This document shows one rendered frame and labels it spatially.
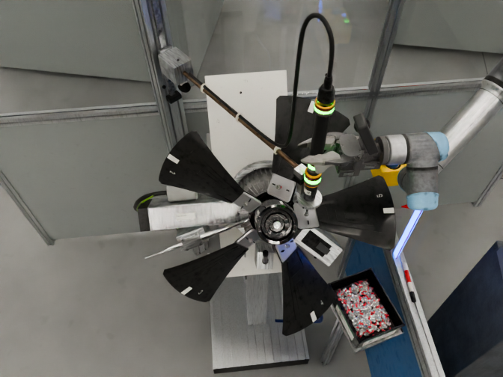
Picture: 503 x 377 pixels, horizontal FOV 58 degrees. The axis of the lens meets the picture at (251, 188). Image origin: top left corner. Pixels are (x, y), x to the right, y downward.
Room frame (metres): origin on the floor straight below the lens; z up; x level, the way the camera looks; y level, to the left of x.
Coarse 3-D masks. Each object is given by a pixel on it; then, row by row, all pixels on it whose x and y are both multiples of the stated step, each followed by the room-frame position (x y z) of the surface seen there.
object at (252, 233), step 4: (248, 232) 0.66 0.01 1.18; (252, 232) 0.67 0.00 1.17; (256, 232) 0.67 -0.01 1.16; (244, 236) 0.65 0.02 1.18; (248, 236) 0.66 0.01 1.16; (252, 236) 0.67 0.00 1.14; (256, 236) 0.68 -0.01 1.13; (240, 240) 0.65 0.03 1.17; (244, 240) 0.66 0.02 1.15; (248, 240) 0.66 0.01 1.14; (256, 240) 0.68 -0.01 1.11; (240, 244) 0.65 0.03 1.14; (244, 244) 0.66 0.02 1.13; (248, 244) 0.66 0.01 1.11; (252, 244) 0.67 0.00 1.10
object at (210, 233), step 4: (244, 220) 0.74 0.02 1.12; (248, 220) 0.74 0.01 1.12; (228, 224) 0.73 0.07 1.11; (232, 224) 0.73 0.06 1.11; (236, 224) 0.73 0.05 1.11; (220, 228) 0.72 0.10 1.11; (224, 228) 0.72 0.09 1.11; (228, 228) 0.72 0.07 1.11; (208, 232) 0.71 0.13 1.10; (212, 232) 0.71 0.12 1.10; (216, 232) 0.71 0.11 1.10; (220, 232) 0.71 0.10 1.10; (204, 236) 0.70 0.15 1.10; (208, 236) 0.70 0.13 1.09; (212, 236) 0.70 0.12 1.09; (176, 244) 0.69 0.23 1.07; (180, 244) 0.69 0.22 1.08; (168, 248) 0.68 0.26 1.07; (172, 248) 0.68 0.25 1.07; (176, 248) 0.68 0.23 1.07; (160, 252) 0.67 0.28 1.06; (152, 256) 0.66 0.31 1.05
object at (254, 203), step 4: (244, 192) 0.74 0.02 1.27; (240, 196) 0.74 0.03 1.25; (244, 196) 0.74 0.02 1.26; (248, 196) 0.73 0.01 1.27; (236, 200) 0.75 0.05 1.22; (240, 200) 0.74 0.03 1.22; (244, 200) 0.74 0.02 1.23; (248, 200) 0.73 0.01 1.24; (252, 200) 0.73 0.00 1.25; (256, 200) 0.72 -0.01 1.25; (236, 204) 0.75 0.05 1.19; (240, 204) 0.75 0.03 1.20; (248, 204) 0.74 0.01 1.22; (252, 204) 0.73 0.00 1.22; (256, 204) 0.73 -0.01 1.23; (244, 208) 0.74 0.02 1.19; (248, 208) 0.74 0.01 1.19; (252, 208) 0.73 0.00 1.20
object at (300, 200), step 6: (294, 168) 0.75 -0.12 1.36; (294, 174) 0.75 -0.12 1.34; (300, 174) 0.73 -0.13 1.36; (300, 180) 0.73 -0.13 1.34; (300, 186) 0.73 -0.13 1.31; (300, 192) 0.73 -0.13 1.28; (318, 192) 0.73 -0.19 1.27; (300, 198) 0.72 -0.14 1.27; (318, 198) 0.71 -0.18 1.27; (300, 204) 0.70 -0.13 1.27; (306, 204) 0.69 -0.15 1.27; (312, 204) 0.69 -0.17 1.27; (318, 204) 0.69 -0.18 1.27
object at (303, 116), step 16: (288, 96) 0.97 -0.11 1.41; (288, 112) 0.94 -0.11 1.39; (304, 112) 0.92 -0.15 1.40; (336, 112) 0.89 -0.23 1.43; (288, 128) 0.90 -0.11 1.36; (304, 128) 0.88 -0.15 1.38; (336, 128) 0.85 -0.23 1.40; (288, 144) 0.86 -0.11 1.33; (272, 160) 0.85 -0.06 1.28; (288, 176) 0.78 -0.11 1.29
